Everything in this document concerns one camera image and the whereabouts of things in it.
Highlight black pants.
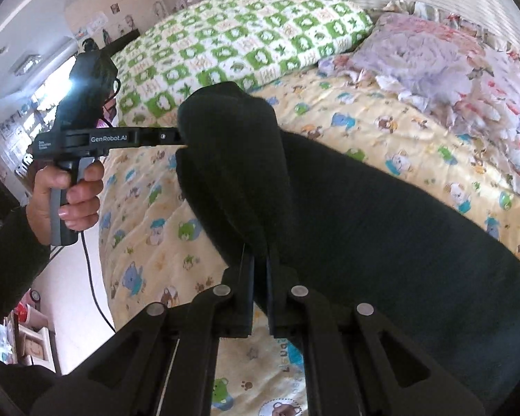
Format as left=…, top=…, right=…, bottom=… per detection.
left=176, top=83, right=520, bottom=415

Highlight black sleeved left forearm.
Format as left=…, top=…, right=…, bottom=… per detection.
left=0, top=208, right=50, bottom=321

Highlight person's left hand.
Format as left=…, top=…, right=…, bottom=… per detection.
left=26, top=161, right=105, bottom=245

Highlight yellow cartoon bear bedsheet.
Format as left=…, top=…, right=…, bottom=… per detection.
left=99, top=70, right=520, bottom=415

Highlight green white checkered pillow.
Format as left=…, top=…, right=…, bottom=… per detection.
left=113, top=0, right=373, bottom=127

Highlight floral pink purple pillow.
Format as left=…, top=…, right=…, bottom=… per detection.
left=318, top=0, right=520, bottom=196

